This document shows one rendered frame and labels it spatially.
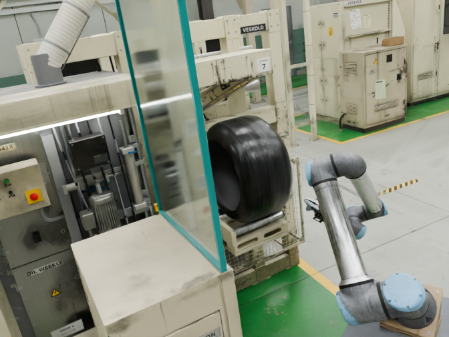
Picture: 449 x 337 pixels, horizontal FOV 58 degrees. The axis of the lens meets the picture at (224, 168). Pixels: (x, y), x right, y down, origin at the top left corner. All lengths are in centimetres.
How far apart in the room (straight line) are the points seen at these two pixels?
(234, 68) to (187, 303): 149
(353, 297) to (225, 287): 70
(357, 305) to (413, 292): 22
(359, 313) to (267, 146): 87
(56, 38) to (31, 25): 910
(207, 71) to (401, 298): 146
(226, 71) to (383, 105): 486
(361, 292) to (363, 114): 513
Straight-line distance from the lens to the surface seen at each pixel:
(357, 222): 234
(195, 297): 127
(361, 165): 196
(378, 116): 696
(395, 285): 181
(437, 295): 207
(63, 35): 210
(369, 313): 184
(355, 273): 185
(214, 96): 249
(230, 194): 252
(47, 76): 209
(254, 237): 226
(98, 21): 1133
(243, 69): 242
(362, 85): 667
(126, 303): 125
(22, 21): 1120
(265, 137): 210
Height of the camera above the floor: 198
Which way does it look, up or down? 20 degrees down
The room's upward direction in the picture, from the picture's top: 8 degrees counter-clockwise
